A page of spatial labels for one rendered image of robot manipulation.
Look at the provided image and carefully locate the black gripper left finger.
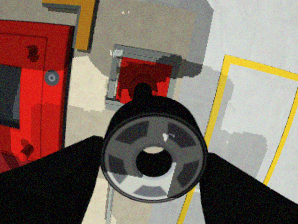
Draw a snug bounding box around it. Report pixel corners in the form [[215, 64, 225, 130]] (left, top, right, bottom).
[[0, 136, 102, 224]]

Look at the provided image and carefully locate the yellow rectangular outline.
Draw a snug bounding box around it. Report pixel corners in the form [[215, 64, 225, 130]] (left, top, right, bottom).
[[177, 55, 298, 224]]

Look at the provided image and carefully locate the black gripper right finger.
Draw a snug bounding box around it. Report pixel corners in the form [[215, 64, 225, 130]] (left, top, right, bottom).
[[200, 152, 298, 224]]

